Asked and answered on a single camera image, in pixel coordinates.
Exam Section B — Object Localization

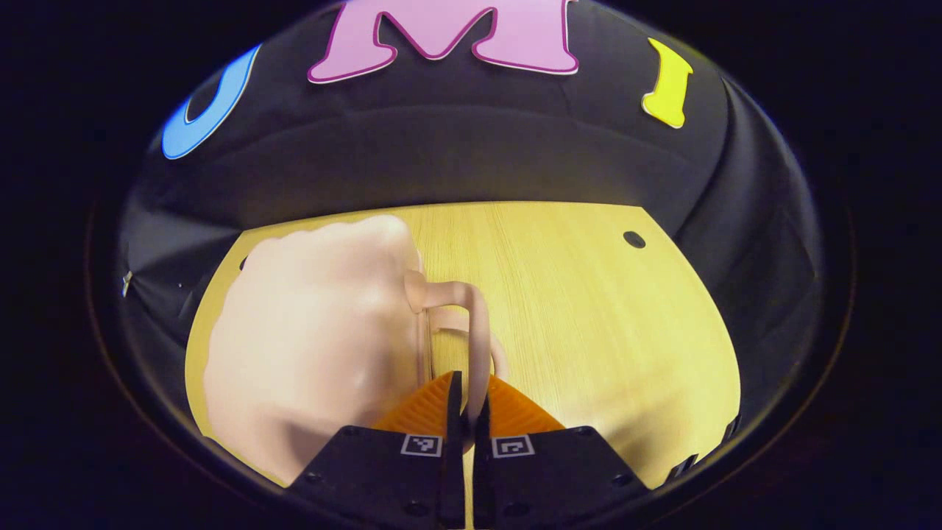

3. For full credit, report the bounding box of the black backdrop cloth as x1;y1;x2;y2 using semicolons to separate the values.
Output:
114;0;825;442

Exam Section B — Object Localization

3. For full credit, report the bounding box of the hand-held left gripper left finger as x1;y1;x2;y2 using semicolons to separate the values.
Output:
289;370;467;530

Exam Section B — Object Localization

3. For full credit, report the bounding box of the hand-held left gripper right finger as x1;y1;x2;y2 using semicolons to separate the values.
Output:
472;373;654;530

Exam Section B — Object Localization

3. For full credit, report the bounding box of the pale pink suitcase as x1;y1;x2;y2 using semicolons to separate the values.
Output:
202;213;510;488

